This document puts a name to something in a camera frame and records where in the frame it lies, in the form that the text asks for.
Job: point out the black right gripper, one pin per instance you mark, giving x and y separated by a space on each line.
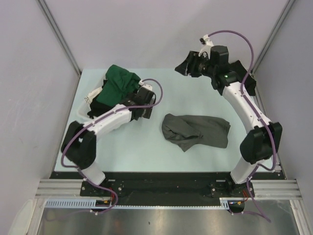
189 65

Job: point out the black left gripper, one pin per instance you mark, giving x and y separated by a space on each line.
148 110

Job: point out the grey t-shirt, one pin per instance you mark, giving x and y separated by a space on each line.
187 130

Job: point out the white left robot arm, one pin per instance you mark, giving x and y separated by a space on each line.
79 145

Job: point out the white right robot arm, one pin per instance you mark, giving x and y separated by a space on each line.
262 135

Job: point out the green t-shirt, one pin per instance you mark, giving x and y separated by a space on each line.
119 82

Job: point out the black t-shirt in basket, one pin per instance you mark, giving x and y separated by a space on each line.
98 108

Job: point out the white printed t-shirt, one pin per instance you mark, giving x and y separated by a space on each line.
89 98

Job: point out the white plastic laundry basket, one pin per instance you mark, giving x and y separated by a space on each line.
84 108

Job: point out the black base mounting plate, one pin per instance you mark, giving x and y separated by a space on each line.
173 189

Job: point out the white slotted cable duct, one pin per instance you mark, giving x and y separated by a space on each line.
94 204

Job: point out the aluminium frame rail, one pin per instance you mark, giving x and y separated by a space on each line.
264 189

